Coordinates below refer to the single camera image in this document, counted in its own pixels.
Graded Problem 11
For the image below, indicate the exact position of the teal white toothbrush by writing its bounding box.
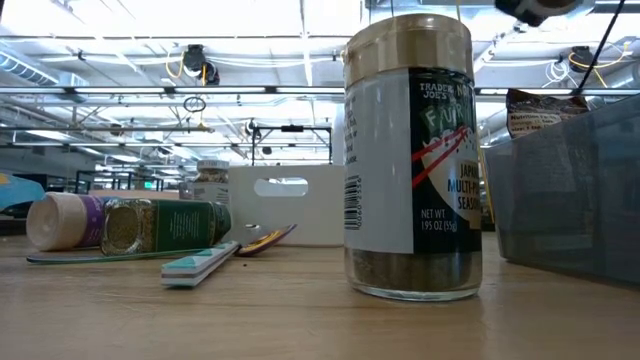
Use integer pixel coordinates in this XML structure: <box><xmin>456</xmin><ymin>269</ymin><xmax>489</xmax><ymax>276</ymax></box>
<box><xmin>159</xmin><ymin>240</ymin><xmax>241</xmax><ymax>289</ymax></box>

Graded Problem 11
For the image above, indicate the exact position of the gray translucent plastic bin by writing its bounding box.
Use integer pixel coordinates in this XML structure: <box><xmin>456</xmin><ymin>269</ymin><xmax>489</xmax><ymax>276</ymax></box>
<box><xmin>483</xmin><ymin>92</ymin><xmax>640</xmax><ymax>287</ymax></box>

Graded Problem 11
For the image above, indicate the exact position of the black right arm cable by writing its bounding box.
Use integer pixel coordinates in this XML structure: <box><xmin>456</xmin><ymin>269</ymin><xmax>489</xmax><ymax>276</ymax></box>
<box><xmin>573</xmin><ymin>0</ymin><xmax>627</xmax><ymax>95</ymax></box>

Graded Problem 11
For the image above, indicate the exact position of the white lid seasoning jar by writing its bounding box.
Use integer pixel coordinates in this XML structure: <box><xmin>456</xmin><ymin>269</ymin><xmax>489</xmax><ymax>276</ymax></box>
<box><xmin>191</xmin><ymin>158</ymin><xmax>232</xmax><ymax>206</ymax></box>

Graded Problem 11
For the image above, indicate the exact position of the brown orange snack bag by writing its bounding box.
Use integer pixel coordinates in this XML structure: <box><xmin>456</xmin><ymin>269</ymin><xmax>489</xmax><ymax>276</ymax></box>
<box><xmin>505</xmin><ymin>88</ymin><xmax>590</xmax><ymax>140</ymax></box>

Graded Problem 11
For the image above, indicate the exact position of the small silver metal object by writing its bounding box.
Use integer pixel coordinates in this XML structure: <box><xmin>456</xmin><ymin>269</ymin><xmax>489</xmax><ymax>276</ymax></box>
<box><xmin>230</xmin><ymin>223</ymin><xmax>266</xmax><ymax>246</ymax></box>

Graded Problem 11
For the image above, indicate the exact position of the purple label spice jar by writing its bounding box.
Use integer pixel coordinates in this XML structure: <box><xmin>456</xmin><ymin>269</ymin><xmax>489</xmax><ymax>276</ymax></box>
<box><xmin>25</xmin><ymin>192</ymin><xmax>107</xmax><ymax>253</ymax></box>

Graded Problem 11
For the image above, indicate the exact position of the white plastic bin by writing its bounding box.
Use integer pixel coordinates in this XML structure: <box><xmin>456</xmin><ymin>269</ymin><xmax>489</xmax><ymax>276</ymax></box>
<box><xmin>227</xmin><ymin>164</ymin><xmax>347</xmax><ymax>248</ymax></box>

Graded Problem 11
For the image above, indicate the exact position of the green label spice jar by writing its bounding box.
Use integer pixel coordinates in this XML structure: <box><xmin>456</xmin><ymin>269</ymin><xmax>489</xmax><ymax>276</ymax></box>
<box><xmin>99</xmin><ymin>197</ymin><xmax>234</xmax><ymax>257</ymax></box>

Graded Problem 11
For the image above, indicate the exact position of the black metal rig frame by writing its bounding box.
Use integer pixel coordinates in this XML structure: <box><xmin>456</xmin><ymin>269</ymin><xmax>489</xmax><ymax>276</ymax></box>
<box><xmin>249</xmin><ymin>123</ymin><xmax>335</xmax><ymax>167</ymax></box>

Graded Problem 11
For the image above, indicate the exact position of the black ceiling cord reel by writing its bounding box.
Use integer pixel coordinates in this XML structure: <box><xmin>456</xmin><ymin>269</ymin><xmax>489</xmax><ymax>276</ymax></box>
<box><xmin>567</xmin><ymin>44</ymin><xmax>631</xmax><ymax>89</ymax></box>
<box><xmin>180</xmin><ymin>43</ymin><xmax>221</xmax><ymax>86</ymax></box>

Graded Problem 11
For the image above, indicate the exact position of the blue ramen noodle packet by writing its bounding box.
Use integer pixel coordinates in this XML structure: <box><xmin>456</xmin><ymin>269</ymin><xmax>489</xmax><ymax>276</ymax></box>
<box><xmin>0</xmin><ymin>172</ymin><xmax>47</xmax><ymax>212</ymax></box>

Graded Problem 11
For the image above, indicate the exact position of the furikake jar gold lid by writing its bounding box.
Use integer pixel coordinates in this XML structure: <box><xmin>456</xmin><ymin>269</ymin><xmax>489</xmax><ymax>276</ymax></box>
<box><xmin>341</xmin><ymin>13</ymin><xmax>485</xmax><ymax>303</ymax></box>

